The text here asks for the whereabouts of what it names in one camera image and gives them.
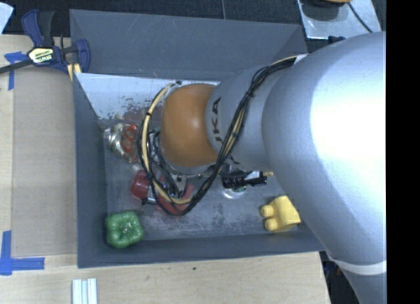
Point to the red flat toy piece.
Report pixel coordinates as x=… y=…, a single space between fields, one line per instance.
x=174 y=209

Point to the dark red cup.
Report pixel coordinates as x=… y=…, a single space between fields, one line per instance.
x=140 y=185

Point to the clear round glass piece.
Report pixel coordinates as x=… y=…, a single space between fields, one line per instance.
x=235 y=193

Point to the clear packet with red print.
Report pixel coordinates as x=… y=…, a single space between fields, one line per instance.
x=122 y=142

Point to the green toy bell pepper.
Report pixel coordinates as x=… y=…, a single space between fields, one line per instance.
x=124 y=229

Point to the yellow toy block piece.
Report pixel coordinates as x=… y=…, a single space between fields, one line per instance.
x=283 y=213

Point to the grey metal bin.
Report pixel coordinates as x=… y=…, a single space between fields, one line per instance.
x=183 y=46

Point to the pale wood board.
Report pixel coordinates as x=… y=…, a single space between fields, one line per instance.
x=42 y=165

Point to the black cylinder on white bracket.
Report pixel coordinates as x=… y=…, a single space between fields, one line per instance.
x=237 y=180

